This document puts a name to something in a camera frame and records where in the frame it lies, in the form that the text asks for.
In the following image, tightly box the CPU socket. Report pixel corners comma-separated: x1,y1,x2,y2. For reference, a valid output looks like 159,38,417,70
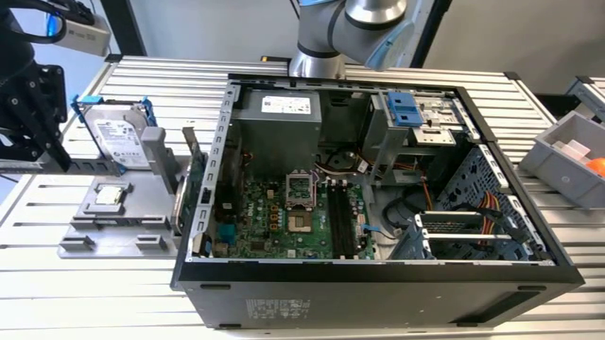
286,210,317,233

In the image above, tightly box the metal disk bay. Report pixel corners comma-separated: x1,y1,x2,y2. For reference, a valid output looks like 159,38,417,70
391,208,536,261

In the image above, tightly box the thick black cable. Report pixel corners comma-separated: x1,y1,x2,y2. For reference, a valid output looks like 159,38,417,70
381,194,419,237

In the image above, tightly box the black open PC case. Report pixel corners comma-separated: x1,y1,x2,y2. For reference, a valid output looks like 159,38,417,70
170,72,586,330

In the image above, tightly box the green motherboard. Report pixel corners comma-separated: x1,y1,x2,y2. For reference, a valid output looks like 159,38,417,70
207,173,379,259

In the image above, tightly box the silver CPU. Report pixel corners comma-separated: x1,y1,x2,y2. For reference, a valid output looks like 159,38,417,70
92,186,124,207

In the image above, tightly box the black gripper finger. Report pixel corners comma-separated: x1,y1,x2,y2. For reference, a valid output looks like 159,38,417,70
0,122,41,161
7,90,72,174

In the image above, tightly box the grey power supply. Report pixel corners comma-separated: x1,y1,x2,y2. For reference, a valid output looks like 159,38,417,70
231,88,325,174

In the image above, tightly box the white yellow wire bundle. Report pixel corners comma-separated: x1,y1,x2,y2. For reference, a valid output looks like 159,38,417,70
313,155,373,177

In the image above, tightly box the white block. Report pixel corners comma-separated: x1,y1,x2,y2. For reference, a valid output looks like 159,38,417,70
552,140,592,160

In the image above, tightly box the large grey plastic bin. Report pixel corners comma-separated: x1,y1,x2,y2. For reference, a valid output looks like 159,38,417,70
518,111,605,210

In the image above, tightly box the black looped camera cable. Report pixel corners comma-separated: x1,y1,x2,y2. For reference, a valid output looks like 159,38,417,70
7,0,70,46

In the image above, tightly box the metal socket cover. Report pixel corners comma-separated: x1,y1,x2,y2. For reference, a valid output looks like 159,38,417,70
286,172,318,210

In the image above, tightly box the green graphics card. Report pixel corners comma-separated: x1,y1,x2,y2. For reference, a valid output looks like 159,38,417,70
172,127,210,239

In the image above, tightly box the black upright post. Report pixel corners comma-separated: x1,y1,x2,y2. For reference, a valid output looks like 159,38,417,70
409,0,454,69
100,0,148,64

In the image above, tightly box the black RAM slot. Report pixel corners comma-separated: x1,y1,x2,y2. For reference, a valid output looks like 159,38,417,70
333,181,347,259
345,181,359,259
327,181,342,259
339,181,354,259

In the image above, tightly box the grey metal drive cage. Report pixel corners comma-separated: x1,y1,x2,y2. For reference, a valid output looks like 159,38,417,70
363,88,478,185

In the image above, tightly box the blue plastic bracket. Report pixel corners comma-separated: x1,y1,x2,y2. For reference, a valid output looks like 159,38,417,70
385,90,426,128

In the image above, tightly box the hard disk in blue carrier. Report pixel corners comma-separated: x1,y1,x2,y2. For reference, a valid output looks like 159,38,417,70
70,93,156,175

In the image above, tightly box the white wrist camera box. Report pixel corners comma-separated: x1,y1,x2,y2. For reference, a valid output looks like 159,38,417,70
55,14,114,58

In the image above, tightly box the orange red wire bundle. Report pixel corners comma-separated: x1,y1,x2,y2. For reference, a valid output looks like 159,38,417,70
395,158,435,212

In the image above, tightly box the flat red yellow wire bundle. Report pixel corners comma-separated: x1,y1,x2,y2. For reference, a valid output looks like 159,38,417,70
474,192,504,247

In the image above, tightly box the grey parts rack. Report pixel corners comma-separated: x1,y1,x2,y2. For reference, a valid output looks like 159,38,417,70
55,127,190,261

